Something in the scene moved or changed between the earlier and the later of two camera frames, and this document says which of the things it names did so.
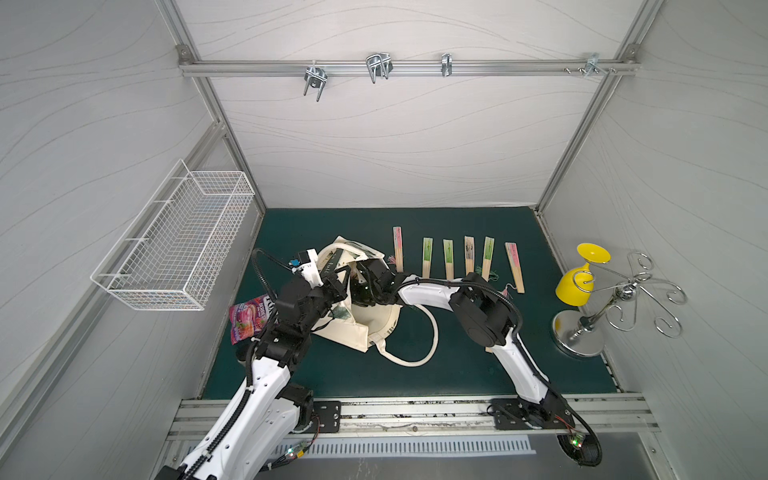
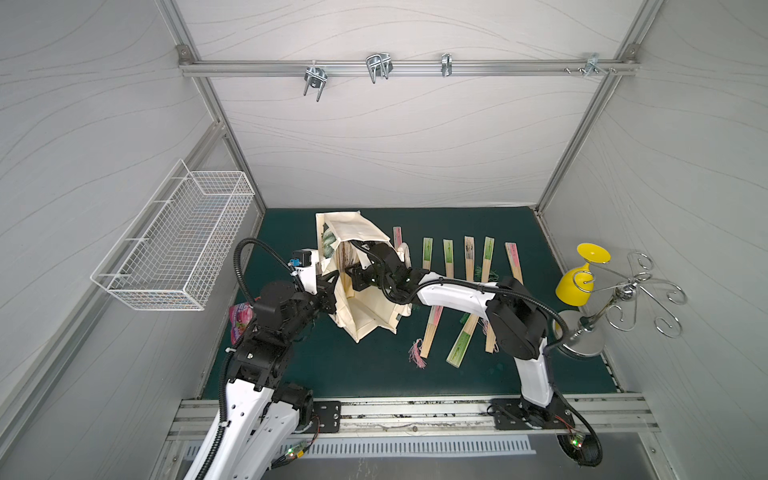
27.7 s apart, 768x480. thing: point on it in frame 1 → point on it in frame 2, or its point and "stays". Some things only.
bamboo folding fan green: x=488 y=253 stays
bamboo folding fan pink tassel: x=469 y=243 stays
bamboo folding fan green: x=448 y=255 stays
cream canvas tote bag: x=360 y=327 → x=404 y=253
